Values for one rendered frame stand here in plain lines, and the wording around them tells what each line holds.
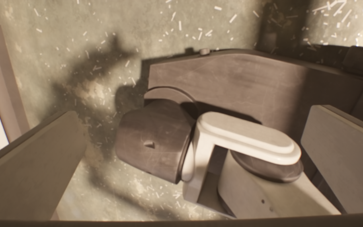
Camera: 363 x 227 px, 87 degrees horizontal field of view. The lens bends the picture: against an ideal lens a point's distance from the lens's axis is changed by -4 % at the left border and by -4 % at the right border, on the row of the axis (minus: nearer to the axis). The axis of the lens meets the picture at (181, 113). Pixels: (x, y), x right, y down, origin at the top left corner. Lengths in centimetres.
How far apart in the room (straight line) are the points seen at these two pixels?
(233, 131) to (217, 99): 15
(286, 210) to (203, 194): 21
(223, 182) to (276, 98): 23
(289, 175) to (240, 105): 20
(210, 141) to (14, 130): 125
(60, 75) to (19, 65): 27
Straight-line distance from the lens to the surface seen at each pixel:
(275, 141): 40
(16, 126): 141
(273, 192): 37
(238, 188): 41
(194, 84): 52
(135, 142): 43
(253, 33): 65
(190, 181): 44
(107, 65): 86
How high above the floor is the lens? 65
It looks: 60 degrees down
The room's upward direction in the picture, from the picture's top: 138 degrees counter-clockwise
